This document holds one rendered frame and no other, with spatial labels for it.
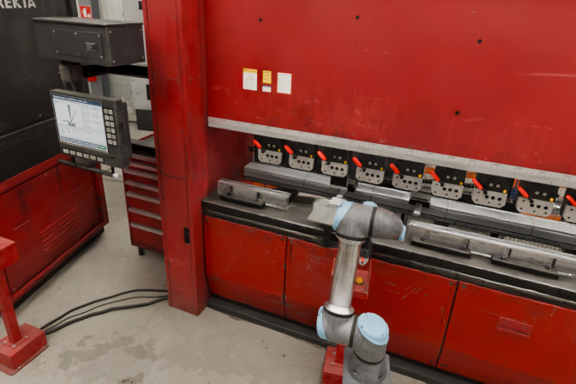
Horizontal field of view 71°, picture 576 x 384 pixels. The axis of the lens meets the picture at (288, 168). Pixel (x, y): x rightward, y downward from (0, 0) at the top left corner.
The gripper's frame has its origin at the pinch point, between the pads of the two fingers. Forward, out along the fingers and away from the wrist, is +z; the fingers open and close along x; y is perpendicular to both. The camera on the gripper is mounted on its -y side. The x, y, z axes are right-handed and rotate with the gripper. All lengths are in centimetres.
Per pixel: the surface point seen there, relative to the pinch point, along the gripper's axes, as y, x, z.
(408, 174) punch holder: 29, -18, -40
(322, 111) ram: 40, 31, -67
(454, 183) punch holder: 25, -41, -40
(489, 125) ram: 27, -50, -72
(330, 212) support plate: 22.4, 20.3, -14.2
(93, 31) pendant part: 5, 136, -107
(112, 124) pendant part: -4, 129, -65
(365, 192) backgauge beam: 59, 2, -9
